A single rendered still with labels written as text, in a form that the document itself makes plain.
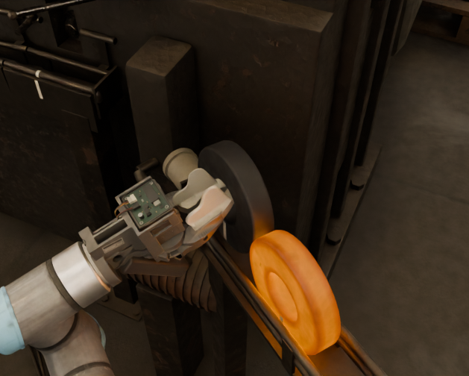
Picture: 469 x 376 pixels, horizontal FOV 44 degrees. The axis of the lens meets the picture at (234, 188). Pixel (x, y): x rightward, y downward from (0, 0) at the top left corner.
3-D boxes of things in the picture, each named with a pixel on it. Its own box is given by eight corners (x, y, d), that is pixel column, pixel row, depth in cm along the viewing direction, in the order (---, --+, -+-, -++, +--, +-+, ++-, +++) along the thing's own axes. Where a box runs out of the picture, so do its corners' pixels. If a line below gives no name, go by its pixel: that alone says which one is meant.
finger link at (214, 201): (245, 174, 71) (183, 214, 70) (254, 200, 76) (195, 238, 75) (233, 159, 73) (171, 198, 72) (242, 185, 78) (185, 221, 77)
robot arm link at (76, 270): (92, 316, 73) (70, 270, 78) (123, 296, 74) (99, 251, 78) (65, 292, 67) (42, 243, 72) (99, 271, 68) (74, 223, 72)
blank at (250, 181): (214, 118, 79) (192, 126, 78) (277, 180, 69) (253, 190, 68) (218, 202, 89) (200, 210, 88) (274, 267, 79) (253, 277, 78)
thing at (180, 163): (197, 169, 97) (193, 142, 93) (222, 201, 91) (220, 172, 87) (164, 183, 95) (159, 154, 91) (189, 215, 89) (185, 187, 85)
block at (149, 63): (167, 134, 114) (155, 28, 96) (203, 146, 112) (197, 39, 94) (139, 170, 107) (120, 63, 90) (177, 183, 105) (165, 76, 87)
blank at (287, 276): (268, 204, 72) (244, 215, 71) (346, 287, 61) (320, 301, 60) (271, 285, 82) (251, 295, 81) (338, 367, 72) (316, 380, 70)
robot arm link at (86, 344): (75, 406, 79) (36, 384, 71) (52, 339, 86) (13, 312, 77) (126, 374, 80) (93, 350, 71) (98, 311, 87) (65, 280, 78)
